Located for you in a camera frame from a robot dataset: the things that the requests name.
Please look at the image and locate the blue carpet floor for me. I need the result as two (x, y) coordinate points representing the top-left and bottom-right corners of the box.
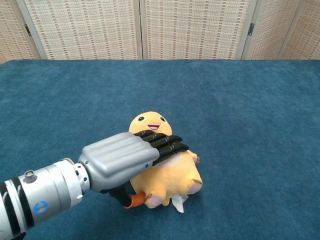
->
(0, 58), (320, 240)

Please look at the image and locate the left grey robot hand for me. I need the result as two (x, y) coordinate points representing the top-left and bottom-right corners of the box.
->
(78, 129), (190, 210)

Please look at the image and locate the yellow plush toy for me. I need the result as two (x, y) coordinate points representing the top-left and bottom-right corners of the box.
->
(128, 111), (204, 214)

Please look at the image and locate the woven bamboo screen panel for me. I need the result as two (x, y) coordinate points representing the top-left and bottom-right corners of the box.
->
(278, 0), (320, 61)
(16, 0), (143, 60)
(0, 0), (42, 65)
(240, 0), (301, 61)
(139, 0), (258, 60)

